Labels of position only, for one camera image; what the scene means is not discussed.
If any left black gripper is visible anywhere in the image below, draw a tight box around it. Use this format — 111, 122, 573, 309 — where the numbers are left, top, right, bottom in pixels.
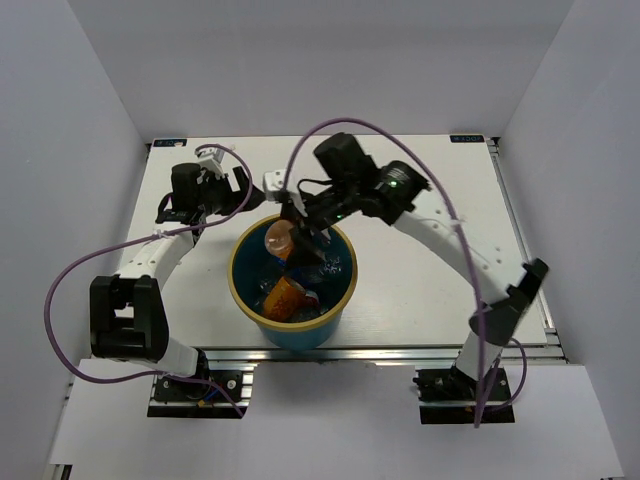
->
196, 167, 267, 216

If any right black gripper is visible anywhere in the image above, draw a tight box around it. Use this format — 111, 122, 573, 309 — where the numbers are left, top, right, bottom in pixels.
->
275, 179, 359, 272

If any orange plastic bottle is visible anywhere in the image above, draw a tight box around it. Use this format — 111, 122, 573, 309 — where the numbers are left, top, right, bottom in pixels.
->
261, 276, 306, 322
264, 219, 294, 265

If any blue label bottle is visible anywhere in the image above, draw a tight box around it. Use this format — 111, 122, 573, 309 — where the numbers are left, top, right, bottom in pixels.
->
283, 267, 310, 284
300, 255, 344, 285

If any red label water bottle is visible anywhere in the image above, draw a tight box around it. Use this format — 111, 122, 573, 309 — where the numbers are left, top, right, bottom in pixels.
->
291, 291, 321, 323

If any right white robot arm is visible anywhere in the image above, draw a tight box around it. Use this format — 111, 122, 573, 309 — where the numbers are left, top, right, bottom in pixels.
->
263, 132, 549, 399

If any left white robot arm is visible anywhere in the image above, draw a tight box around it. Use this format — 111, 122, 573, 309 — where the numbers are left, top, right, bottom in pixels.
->
89, 160, 264, 399

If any teal bin with yellow rim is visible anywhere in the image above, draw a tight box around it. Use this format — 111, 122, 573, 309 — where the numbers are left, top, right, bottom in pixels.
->
227, 215, 358, 351

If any left blue table sticker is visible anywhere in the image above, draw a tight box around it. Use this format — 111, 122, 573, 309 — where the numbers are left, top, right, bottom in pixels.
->
152, 138, 187, 148

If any blue table sticker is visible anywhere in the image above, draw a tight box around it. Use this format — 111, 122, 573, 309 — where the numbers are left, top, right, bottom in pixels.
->
449, 134, 485, 143
152, 138, 187, 148

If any right blue table sticker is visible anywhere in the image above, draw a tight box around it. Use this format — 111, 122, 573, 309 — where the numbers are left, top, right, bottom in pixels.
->
449, 134, 485, 143

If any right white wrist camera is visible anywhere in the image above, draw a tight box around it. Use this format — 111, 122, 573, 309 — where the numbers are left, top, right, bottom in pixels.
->
262, 169, 307, 216

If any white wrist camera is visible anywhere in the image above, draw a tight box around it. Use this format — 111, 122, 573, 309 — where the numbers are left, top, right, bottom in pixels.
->
262, 169, 307, 216
194, 145, 225, 179

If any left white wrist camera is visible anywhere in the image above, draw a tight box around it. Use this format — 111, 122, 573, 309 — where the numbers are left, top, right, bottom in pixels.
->
194, 145, 225, 179

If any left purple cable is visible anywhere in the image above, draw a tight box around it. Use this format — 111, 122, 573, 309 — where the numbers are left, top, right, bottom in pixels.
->
44, 144, 259, 417

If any purple cable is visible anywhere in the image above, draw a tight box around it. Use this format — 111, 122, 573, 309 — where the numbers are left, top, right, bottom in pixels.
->
282, 117, 529, 430
44, 144, 259, 417

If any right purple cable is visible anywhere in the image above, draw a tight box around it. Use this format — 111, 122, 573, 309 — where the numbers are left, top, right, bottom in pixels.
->
282, 117, 529, 430

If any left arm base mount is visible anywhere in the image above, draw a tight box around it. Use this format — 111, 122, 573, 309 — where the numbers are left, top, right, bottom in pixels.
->
147, 361, 255, 420

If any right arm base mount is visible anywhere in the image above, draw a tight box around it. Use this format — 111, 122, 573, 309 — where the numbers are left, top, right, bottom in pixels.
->
413, 367, 516, 425

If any aluminium table frame rail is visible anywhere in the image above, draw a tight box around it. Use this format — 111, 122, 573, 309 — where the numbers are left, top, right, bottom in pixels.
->
205, 345, 566, 361

